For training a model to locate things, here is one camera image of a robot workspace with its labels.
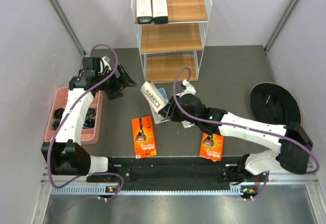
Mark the left blue Gillette blister pack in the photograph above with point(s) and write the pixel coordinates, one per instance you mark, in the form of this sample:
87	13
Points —
157	103

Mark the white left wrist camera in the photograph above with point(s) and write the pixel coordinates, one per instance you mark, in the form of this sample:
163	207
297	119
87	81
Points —
105	65

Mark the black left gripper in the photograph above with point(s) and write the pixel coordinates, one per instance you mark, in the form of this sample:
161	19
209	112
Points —
115	92

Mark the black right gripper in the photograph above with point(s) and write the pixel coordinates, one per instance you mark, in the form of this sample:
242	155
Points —
170	111

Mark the left orange Gillette Fusion box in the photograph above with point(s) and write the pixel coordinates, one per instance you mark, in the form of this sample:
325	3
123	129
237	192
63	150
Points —
143	137

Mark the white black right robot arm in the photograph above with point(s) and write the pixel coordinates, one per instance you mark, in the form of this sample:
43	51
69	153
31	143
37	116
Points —
288	146

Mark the black and beige bucket hat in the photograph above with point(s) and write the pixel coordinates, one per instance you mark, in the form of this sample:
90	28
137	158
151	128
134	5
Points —
273	104

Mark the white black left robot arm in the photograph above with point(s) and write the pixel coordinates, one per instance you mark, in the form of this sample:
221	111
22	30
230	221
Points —
64	154

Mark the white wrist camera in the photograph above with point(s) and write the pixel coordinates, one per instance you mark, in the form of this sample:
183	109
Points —
187	88
105	65

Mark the pink compartment tray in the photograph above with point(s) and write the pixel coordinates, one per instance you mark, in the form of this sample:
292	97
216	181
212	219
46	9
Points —
91	127

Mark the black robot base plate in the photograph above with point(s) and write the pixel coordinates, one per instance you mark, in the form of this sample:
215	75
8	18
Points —
132	169

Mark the orange gillette fusion box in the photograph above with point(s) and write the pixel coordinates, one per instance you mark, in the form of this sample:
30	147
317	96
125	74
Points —
211	147
143	137

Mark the right orange Gillette Fusion box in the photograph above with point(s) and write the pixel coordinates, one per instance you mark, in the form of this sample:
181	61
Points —
211	147

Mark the right blue Gillette blister pack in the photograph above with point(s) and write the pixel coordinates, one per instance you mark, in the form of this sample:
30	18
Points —
188	124

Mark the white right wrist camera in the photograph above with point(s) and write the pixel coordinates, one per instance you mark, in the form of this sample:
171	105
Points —
187	88

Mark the blue gillette blister pack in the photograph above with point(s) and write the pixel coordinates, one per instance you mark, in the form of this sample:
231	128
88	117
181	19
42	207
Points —
157	103
188	124

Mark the white Harry's logo box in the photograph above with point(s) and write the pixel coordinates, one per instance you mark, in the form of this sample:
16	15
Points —
148	87

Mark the white wire wooden shelf unit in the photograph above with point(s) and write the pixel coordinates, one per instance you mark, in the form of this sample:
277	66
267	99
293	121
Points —
166	48

